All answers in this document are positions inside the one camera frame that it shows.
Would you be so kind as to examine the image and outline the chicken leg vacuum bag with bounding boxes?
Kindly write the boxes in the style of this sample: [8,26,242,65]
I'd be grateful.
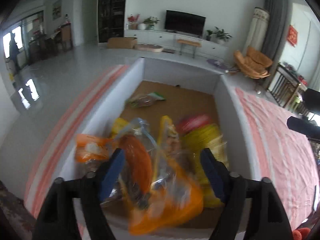
[111,118,203,235]

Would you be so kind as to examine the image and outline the green white snack packet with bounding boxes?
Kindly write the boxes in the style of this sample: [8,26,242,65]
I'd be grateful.
[126,92,166,108]

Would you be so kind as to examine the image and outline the pink striped tablecloth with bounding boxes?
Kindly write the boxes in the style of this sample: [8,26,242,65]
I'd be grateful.
[24,58,319,239]

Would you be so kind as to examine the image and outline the dark wooden side table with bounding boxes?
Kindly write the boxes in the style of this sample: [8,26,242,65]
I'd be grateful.
[267,63,307,109]

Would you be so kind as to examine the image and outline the orange clear snack bag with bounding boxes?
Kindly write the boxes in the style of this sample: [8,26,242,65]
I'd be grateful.
[75,134,117,163]

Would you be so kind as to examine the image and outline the orange lounge chair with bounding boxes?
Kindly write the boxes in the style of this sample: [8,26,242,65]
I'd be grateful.
[233,46,273,80]

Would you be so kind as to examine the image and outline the yellow foil snack pouch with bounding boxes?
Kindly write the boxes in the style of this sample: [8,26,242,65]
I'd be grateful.
[181,124,229,209]

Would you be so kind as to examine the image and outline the white standing air conditioner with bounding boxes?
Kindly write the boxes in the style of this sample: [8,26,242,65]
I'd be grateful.
[242,7,270,55]

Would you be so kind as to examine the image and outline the purple round floor mat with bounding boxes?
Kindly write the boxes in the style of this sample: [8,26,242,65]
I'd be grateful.
[207,59,229,70]

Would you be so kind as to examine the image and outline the grey curtain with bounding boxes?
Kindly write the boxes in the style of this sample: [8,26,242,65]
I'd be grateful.
[261,0,291,63]

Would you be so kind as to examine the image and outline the potted green plant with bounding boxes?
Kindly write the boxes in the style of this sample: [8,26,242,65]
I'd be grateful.
[213,27,232,45]

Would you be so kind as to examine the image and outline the red yellow snack packet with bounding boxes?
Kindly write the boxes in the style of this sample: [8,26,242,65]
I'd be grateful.
[175,114,213,135]

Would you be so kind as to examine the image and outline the white tv cabinet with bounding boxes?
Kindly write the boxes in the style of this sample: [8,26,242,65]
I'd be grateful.
[124,30,227,61]

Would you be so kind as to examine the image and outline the small wooden bench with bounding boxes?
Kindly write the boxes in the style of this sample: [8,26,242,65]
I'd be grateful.
[177,39,202,58]

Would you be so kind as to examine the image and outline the white cardboard storage box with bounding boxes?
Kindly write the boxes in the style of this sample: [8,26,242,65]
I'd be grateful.
[23,56,263,239]

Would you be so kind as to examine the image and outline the black flat television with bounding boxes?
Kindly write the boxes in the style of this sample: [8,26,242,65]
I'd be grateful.
[164,10,206,36]

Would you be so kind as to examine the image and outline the oval cat scratcher bed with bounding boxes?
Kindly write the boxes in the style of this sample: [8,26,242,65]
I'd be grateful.
[135,43,164,53]

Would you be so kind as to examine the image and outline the brown cardboard box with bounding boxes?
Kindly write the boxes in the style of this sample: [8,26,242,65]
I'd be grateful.
[107,37,138,49]

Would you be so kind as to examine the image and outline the green plant by flowers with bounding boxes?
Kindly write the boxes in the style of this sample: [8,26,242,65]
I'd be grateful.
[143,16,159,30]

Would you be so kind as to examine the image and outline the red flower vase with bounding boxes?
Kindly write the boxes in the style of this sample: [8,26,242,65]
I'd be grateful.
[127,14,140,30]

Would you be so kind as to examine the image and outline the red paper wall decoration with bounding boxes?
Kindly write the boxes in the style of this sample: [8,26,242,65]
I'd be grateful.
[287,25,298,47]

